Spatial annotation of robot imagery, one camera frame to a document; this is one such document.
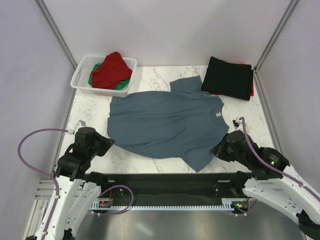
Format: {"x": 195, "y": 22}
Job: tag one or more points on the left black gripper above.
{"x": 107, "y": 143}

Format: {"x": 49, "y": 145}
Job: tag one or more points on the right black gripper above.
{"x": 219, "y": 151}

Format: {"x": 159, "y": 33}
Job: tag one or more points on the blue-grey t shirt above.
{"x": 184, "y": 122}

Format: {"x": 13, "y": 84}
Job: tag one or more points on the white plastic basket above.
{"x": 80, "y": 77}

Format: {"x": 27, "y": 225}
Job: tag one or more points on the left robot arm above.
{"x": 74, "y": 191}

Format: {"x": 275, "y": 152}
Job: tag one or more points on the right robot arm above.
{"x": 274, "y": 181}

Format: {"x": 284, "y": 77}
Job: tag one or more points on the folded red t shirt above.
{"x": 251, "y": 90}

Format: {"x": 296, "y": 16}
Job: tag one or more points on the green t shirt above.
{"x": 110, "y": 79}

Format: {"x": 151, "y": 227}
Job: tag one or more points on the folded black t shirt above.
{"x": 226, "y": 78}

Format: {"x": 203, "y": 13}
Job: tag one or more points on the dark red t shirt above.
{"x": 112, "y": 61}

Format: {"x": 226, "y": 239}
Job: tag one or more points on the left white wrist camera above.
{"x": 79, "y": 124}

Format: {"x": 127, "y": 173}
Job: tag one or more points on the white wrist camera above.
{"x": 79, "y": 124}
{"x": 236, "y": 123}

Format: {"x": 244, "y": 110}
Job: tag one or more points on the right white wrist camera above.
{"x": 236, "y": 123}

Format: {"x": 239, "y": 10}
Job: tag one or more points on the white slotted cable duct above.
{"x": 223, "y": 205}

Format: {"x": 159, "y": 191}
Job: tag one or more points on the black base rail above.
{"x": 170, "y": 188}

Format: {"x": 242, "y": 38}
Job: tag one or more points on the left aluminium frame post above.
{"x": 45, "y": 12}

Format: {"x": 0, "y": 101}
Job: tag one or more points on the aluminium frame post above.
{"x": 276, "y": 33}
{"x": 45, "y": 12}

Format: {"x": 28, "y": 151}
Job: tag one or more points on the right aluminium frame post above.
{"x": 276, "y": 33}

